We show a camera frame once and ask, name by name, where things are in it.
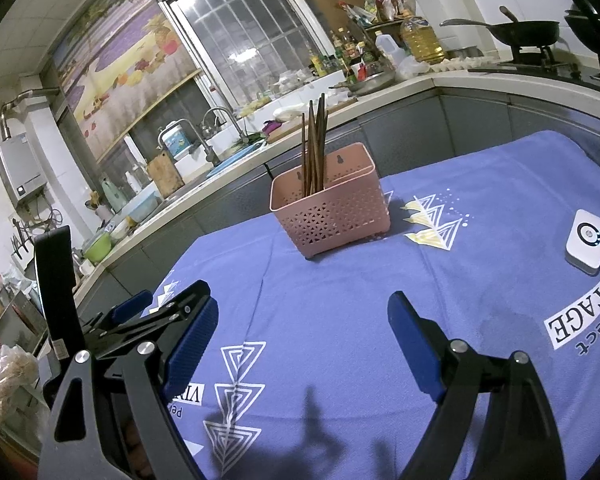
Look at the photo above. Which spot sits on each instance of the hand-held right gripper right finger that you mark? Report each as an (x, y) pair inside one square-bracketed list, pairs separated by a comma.
[(415, 350)]

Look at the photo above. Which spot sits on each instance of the metal bowl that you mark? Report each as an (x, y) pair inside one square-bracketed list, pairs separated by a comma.
[(372, 82)]

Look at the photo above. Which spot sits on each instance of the white detergent jug blue label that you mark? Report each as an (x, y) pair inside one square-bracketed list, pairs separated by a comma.
[(176, 142)]

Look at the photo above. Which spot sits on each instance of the brown wooden chopstick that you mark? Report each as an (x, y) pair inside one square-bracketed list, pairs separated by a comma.
[(304, 160), (320, 145), (325, 172), (311, 150)]

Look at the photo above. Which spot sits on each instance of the white plastic jug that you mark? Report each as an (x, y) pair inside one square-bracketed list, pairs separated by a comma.
[(389, 50)]

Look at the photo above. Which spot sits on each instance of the white egg tray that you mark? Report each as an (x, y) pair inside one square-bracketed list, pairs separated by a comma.
[(460, 63)]

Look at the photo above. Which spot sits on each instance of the clear plastic bag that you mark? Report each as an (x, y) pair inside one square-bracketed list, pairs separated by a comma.
[(10, 385)]

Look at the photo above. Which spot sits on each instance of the kitchen counter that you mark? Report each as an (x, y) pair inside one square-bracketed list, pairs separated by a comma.
[(480, 105)]

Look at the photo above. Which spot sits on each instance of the yellow cooking oil bottle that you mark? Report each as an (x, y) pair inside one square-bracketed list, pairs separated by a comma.
[(420, 40)]

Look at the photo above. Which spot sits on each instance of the black wok with lid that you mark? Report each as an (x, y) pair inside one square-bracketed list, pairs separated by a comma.
[(595, 25)]

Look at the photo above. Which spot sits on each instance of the wooden cutting board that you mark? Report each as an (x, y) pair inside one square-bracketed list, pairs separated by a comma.
[(165, 175)]

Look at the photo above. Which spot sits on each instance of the group of condiment bottles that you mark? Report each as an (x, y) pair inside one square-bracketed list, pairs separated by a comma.
[(340, 57)]

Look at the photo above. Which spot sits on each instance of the white square device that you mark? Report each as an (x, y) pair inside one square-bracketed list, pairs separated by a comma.
[(587, 240)]

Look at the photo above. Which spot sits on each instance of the barred window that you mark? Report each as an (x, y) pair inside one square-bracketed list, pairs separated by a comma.
[(250, 25)]

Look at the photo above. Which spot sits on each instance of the pale green bottle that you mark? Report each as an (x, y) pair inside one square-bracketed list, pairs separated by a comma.
[(114, 196)]

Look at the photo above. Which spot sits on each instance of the green bowl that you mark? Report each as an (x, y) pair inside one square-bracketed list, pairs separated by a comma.
[(98, 250)]

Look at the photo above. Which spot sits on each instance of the blue printed tablecloth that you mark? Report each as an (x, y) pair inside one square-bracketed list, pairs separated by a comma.
[(330, 310)]

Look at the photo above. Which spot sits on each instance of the purple vegetable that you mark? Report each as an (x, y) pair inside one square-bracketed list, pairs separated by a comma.
[(271, 126)]

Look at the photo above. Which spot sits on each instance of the short chrome faucet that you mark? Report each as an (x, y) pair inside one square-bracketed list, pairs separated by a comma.
[(200, 145)]

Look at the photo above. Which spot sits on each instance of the tall chrome faucet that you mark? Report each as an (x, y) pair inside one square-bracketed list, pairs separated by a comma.
[(225, 115)]

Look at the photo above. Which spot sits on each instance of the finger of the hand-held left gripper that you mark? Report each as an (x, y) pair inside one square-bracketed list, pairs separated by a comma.
[(180, 302), (132, 307)]

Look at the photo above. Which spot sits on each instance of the fruit printed window film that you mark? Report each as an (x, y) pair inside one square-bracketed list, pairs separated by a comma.
[(125, 60)]

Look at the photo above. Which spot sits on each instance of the gas stove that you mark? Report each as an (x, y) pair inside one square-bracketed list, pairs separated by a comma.
[(555, 65)]

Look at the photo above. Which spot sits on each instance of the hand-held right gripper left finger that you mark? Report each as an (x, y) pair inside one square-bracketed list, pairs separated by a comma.
[(190, 350)]

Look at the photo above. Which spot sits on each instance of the blue plastic basin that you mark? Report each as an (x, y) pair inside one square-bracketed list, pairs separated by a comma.
[(235, 162)]

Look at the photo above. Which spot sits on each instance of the pink perforated plastic basket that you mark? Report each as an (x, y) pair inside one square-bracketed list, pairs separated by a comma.
[(330, 220)]

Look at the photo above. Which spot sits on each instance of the grey wall water heater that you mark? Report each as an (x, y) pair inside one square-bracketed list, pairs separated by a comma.
[(20, 170)]

